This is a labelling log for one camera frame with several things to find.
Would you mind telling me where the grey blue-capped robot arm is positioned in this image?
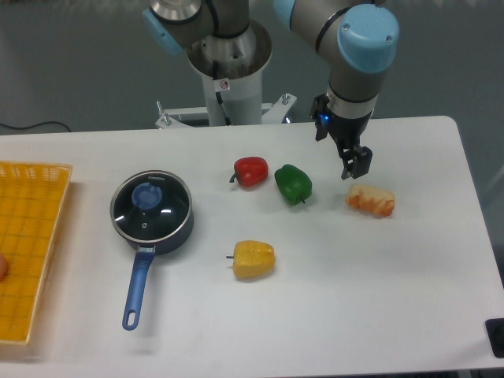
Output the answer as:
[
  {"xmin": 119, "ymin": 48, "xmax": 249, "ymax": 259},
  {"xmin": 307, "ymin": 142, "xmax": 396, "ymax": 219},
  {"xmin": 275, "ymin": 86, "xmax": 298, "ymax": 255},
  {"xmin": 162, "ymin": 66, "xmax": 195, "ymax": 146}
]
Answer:
[{"xmin": 143, "ymin": 1, "xmax": 399, "ymax": 179}]

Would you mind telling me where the red bell pepper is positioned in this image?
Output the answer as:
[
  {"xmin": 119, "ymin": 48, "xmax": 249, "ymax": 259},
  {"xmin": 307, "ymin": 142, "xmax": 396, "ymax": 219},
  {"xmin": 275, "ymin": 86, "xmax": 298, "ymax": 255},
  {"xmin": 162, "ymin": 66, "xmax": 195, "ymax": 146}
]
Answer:
[{"xmin": 229, "ymin": 157, "xmax": 269, "ymax": 188}]

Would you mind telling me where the black cable on pedestal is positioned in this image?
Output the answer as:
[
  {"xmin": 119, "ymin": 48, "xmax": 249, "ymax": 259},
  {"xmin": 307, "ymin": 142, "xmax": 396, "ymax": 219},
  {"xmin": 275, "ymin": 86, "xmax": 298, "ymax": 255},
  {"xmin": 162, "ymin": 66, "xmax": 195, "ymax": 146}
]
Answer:
[{"xmin": 212, "ymin": 58, "xmax": 233, "ymax": 127}]

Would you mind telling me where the glass lid with blue knob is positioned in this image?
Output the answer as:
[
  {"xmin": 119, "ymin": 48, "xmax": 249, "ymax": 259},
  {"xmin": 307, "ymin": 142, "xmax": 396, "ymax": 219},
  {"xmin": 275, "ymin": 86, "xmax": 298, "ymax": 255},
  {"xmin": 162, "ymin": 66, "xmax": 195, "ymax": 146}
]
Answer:
[{"xmin": 109, "ymin": 170, "xmax": 194, "ymax": 244}]

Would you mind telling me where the black floor cable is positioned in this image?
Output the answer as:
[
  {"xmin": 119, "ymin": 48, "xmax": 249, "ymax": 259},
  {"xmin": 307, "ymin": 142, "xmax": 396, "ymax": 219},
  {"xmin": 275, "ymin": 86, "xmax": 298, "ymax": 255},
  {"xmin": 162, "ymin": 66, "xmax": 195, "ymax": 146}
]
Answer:
[{"xmin": 0, "ymin": 120, "xmax": 73, "ymax": 132}]

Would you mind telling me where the black device at table corner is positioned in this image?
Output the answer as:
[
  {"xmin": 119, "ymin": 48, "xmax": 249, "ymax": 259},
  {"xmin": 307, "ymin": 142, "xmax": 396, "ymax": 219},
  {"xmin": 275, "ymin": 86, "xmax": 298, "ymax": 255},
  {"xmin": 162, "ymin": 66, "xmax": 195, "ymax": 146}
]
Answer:
[{"xmin": 485, "ymin": 318, "xmax": 504, "ymax": 358}]

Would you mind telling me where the orange white bread piece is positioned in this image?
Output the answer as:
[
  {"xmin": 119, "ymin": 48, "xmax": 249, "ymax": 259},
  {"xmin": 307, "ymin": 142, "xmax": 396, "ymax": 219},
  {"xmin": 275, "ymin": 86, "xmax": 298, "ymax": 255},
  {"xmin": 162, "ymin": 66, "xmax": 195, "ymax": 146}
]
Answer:
[{"xmin": 346, "ymin": 184, "xmax": 395, "ymax": 217}]

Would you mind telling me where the green bell pepper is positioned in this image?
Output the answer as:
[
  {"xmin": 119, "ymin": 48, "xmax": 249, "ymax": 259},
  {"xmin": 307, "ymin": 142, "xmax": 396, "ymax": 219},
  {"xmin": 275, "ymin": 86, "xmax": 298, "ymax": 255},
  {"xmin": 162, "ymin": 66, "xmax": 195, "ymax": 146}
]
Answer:
[{"xmin": 274, "ymin": 164, "xmax": 313, "ymax": 206}]

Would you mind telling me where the yellow bell pepper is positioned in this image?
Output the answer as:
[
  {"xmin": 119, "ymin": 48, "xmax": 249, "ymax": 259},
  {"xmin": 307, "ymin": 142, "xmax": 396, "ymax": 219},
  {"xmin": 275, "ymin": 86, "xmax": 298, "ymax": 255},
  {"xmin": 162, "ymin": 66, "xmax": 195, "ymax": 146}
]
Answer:
[{"xmin": 226, "ymin": 240, "xmax": 276, "ymax": 280}]

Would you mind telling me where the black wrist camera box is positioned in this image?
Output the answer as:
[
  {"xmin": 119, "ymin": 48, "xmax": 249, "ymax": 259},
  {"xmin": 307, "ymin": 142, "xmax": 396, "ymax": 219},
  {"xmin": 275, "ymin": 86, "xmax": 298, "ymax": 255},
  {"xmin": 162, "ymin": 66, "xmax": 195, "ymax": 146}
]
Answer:
[{"xmin": 310, "ymin": 94, "xmax": 329, "ymax": 141}]

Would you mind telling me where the yellow woven basket tray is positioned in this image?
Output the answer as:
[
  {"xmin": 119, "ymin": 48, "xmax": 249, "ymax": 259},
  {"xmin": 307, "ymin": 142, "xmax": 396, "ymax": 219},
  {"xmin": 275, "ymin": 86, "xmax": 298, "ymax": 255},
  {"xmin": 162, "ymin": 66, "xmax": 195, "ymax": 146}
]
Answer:
[{"xmin": 1, "ymin": 161, "xmax": 72, "ymax": 345}]

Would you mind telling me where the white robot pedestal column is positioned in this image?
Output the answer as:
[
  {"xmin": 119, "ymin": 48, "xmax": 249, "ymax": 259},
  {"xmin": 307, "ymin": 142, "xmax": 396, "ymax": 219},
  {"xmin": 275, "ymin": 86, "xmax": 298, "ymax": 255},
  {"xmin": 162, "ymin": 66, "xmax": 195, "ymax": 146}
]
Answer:
[{"xmin": 187, "ymin": 20, "xmax": 272, "ymax": 126}]

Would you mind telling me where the white pedestal base frame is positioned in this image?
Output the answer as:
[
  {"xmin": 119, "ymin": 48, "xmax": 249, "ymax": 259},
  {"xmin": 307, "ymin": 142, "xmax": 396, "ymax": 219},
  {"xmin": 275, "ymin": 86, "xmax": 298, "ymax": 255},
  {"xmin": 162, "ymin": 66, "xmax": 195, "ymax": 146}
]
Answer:
[{"xmin": 154, "ymin": 92, "xmax": 298, "ymax": 130}]

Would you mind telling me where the dark blue saucepan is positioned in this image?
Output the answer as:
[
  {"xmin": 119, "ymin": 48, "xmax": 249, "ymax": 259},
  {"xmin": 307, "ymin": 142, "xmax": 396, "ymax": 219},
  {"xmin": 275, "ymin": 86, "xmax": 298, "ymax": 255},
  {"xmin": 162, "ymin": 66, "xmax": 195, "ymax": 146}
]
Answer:
[{"xmin": 110, "ymin": 169, "xmax": 195, "ymax": 332}]

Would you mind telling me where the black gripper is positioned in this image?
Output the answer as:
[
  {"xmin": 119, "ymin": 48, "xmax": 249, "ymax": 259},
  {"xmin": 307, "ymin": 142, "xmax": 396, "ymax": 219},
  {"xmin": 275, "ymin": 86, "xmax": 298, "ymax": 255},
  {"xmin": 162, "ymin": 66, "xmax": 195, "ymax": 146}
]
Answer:
[{"xmin": 326, "ymin": 108, "xmax": 372, "ymax": 180}]

